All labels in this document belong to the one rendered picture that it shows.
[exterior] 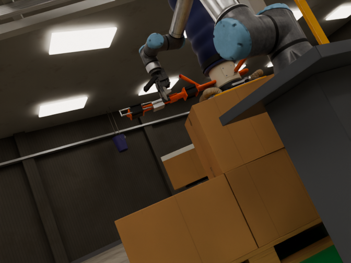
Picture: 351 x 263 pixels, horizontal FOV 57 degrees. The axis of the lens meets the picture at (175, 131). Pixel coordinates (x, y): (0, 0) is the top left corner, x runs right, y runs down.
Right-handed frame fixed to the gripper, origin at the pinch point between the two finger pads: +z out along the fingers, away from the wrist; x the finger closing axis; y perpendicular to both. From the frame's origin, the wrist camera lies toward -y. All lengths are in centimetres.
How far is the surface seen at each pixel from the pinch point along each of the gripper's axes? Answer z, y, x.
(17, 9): -205, -80, 145
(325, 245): 105, 42, -17
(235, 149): 44, 21, -17
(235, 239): 84, 1, -17
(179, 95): 0.3, 9.3, -2.1
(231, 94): 14.9, 32.2, -17.9
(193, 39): -30.3, 31.9, -2.9
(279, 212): 82, 27, -17
